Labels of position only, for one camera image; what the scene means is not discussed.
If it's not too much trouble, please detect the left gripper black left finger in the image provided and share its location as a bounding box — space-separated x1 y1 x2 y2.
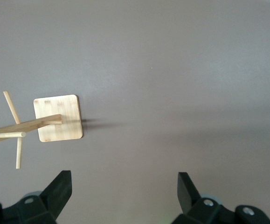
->
0 170 73 224

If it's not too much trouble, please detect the wooden cup rack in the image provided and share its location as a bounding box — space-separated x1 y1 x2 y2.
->
0 91 83 169

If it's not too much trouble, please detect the brown table cloth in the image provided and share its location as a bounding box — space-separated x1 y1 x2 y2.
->
0 0 270 224

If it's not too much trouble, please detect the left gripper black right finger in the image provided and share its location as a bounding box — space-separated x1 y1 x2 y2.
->
172 172 270 224

